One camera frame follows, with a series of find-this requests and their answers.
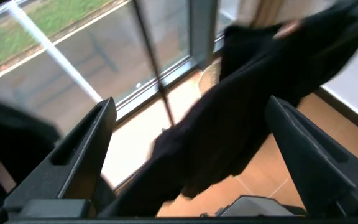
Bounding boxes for pink clothes hanger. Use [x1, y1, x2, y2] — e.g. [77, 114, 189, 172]
[273, 19, 303, 40]

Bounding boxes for black shorts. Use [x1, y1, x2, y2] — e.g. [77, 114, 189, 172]
[0, 96, 116, 216]

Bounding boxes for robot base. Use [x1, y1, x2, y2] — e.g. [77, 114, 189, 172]
[199, 195, 307, 218]

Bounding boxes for window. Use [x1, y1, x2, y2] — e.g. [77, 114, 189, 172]
[0, 0, 239, 132]

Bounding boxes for black clothes rack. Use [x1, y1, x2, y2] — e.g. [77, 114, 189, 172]
[131, 0, 176, 126]

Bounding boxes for beige curtain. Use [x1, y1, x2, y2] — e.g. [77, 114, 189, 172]
[236, 0, 292, 29]

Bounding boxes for heap of clothes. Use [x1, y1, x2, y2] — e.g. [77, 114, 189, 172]
[99, 0, 358, 218]

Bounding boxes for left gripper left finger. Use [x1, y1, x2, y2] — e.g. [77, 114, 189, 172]
[4, 97, 118, 219]

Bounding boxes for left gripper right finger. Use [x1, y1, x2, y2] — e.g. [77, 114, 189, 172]
[264, 95, 358, 218]

